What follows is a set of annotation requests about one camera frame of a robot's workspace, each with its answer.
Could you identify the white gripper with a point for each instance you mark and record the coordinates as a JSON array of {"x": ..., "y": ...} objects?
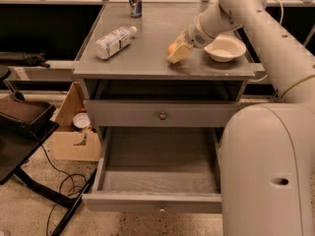
[{"x": 196, "y": 35}]

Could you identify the orange fruit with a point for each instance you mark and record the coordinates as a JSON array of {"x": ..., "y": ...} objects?
[{"x": 171, "y": 48}]

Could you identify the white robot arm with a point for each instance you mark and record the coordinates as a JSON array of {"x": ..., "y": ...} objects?
[{"x": 267, "y": 151}]

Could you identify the grey drawer cabinet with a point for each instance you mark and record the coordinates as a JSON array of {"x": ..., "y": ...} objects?
[{"x": 140, "y": 71}]

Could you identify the closed grey upper drawer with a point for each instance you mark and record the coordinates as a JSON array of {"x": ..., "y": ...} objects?
[{"x": 115, "y": 113}]

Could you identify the open grey lower drawer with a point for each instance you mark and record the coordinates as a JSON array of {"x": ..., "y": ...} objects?
[{"x": 157, "y": 170}]

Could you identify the white paper bowl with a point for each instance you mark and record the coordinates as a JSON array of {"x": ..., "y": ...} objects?
[{"x": 225, "y": 48}]

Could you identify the blue silver drink can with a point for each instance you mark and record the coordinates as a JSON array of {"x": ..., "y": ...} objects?
[{"x": 135, "y": 0}]

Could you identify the white plastic bottle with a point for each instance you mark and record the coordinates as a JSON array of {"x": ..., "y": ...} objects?
[{"x": 112, "y": 43}]

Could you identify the white bowl in box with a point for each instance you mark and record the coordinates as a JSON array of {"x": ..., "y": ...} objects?
[{"x": 81, "y": 120}]

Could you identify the cardboard box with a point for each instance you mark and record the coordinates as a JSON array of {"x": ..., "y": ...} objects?
[{"x": 69, "y": 142}]

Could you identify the black chair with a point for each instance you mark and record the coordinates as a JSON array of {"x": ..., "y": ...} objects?
[{"x": 25, "y": 126}]

